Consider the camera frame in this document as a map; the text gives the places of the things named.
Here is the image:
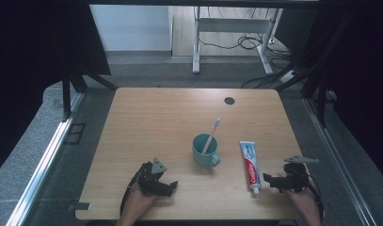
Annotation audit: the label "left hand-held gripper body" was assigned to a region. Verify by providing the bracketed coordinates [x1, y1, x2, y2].
[136, 157, 172, 198]

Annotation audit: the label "black metal stand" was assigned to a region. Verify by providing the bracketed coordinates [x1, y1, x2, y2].
[61, 70, 119, 122]
[275, 70, 328, 128]

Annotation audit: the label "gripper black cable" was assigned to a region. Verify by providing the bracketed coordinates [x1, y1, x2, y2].
[120, 170, 143, 219]
[306, 173, 325, 222]

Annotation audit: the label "black floor cables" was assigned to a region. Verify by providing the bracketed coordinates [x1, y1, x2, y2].
[198, 32, 295, 89]

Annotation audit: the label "white desk frame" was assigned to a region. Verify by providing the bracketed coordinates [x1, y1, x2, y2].
[192, 6, 283, 75]

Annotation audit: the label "white power strip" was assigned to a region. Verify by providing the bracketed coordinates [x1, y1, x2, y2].
[279, 70, 297, 84]

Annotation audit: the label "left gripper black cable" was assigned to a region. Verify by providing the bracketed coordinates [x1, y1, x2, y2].
[120, 170, 143, 219]

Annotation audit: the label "black curtain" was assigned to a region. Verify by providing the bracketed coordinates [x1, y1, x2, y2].
[273, 0, 383, 185]
[0, 0, 112, 181]

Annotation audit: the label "person's right hand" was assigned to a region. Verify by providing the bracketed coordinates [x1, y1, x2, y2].
[282, 187, 319, 213]

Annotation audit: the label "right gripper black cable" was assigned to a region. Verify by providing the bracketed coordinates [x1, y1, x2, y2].
[306, 173, 325, 222]

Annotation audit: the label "white toothpaste tube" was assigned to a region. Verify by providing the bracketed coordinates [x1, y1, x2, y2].
[239, 140, 263, 196]

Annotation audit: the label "aluminium rail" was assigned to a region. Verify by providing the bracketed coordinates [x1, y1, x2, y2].
[302, 97, 371, 226]
[5, 92, 85, 226]

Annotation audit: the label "pink toothbrush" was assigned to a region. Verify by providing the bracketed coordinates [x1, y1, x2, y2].
[201, 118, 222, 155]

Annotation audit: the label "teal cup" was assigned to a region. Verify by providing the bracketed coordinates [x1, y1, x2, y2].
[192, 133, 221, 168]

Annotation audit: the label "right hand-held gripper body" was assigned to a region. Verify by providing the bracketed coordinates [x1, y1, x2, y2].
[273, 154, 320, 194]

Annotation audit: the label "person's left hand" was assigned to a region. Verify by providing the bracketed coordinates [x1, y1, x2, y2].
[125, 183, 160, 218]

